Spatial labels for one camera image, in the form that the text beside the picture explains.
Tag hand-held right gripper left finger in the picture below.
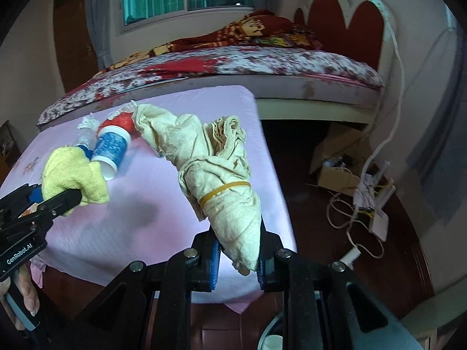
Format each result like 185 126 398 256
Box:
78 230 223 350

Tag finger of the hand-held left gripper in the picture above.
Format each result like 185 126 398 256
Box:
0 183 45 223
16 189 83 227

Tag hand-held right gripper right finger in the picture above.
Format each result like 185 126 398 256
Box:
255 222 436 350

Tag yellow towel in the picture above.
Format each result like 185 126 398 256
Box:
41 146 110 216

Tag dark grey trash bin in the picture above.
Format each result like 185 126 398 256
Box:
257 311 289 350

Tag crushed clear plastic bottle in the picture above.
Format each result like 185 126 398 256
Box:
75 115 101 155

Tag cream cloth bundle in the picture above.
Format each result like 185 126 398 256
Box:
132 103 263 276

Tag red wrapper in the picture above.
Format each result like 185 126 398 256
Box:
97 111 137 135

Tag person's left hand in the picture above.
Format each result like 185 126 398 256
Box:
16 264 40 318

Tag yellow rubber band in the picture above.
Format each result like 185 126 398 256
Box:
200 181 252 205

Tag blue white paper cup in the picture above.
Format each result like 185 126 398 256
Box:
90 123 132 181

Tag pink tablecloth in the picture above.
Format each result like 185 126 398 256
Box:
0 85 298 314

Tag white power adapter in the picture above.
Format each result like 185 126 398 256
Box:
341 246 362 267

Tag cardboard box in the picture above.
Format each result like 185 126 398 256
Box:
310 124 369 195

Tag white router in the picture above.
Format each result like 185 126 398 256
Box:
368 178 396 241

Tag brown wooden door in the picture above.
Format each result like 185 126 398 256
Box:
53 0 99 93

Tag bed with floral sheet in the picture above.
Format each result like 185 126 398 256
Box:
36 45 385 135

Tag colourful printed pillow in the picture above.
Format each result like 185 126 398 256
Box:
252 31 325 52

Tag red patterned blanket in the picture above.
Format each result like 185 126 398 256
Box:
98 10 323 70

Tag red scalloped headboard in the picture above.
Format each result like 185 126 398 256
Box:
294 0 385 81

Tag thin beige cable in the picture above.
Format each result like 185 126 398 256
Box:
326 190 385 259

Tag thick white cable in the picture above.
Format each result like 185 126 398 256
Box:
361 0 406 190

